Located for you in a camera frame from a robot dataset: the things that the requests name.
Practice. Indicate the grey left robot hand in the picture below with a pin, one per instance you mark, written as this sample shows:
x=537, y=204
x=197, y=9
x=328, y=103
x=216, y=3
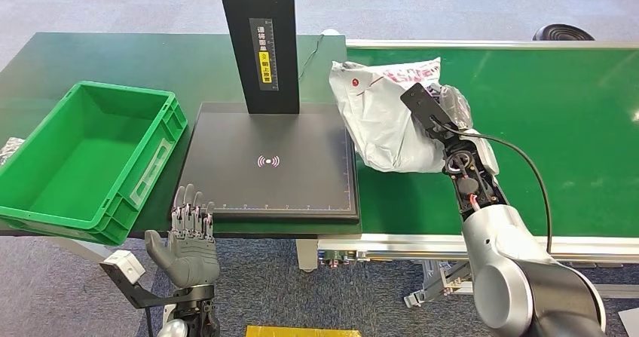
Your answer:
x=192, y=265

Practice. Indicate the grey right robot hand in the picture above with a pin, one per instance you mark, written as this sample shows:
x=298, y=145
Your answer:
x=457, y=105

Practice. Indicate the white plastic mailer package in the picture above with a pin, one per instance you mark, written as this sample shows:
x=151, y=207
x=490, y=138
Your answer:
x=384, y=120

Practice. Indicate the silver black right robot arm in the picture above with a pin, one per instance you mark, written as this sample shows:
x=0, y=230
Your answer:
x=504, y=275

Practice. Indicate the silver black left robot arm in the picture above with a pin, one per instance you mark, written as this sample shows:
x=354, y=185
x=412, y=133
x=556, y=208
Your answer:
x=197, y=314

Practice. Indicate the green conveyor belt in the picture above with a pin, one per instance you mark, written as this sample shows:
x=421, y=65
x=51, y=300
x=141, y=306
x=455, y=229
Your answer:
x=574, y=100

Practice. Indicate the aluminium conveyor stand beam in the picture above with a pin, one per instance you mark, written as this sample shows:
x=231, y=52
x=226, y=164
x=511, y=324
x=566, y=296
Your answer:
x=619, y=291

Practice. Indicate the yellow floor marking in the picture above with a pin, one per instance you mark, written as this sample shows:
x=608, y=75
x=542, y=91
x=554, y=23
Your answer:
x=299, y=332

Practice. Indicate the black ribbed round object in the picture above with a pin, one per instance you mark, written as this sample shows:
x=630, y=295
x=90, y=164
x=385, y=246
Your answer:
x=563, y=33

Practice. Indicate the small white round object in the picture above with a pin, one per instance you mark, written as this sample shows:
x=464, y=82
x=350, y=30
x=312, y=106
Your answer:
x=330, y=32

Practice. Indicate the green plastic crate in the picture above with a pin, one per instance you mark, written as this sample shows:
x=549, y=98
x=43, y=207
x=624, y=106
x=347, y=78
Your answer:
x=85, y=160

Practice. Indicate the black yellow column label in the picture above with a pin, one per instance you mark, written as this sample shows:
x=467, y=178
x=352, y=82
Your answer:
x=264, y=55

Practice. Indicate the crumpled clear plastic bag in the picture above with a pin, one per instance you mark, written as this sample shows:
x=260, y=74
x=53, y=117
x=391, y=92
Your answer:
x=10, y=150

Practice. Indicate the dark green table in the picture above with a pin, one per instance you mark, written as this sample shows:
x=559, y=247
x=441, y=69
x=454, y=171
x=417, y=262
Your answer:
x=125, y=57

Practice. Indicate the black scanner column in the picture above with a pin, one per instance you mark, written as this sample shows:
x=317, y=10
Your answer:
x=259, y=0

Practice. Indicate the grey flat floor plate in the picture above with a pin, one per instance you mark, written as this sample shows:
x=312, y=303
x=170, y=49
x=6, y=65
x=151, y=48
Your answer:
x=631, y=324

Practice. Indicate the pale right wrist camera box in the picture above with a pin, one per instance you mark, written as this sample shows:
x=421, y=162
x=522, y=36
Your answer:
x=487, y=152

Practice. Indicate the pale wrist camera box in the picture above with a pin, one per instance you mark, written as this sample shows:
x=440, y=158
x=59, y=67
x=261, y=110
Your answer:
x=487, y=152
x=129, y=267

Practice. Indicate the black left camera bracket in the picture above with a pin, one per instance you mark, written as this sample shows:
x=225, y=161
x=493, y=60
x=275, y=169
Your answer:
x=145, y=297

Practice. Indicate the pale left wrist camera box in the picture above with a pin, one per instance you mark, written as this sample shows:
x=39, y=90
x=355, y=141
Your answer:
x=129, y=267

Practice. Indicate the black scanner base plate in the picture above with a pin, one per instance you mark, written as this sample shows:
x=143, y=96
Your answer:
x=269, y=190

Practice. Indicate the aluminium conveyor frame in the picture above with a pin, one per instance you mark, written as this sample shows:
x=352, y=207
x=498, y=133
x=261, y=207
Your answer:
x=399, y=249

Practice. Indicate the aluminium conveyor support bracket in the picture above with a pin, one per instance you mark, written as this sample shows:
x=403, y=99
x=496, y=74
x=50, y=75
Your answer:
x=439, y=282

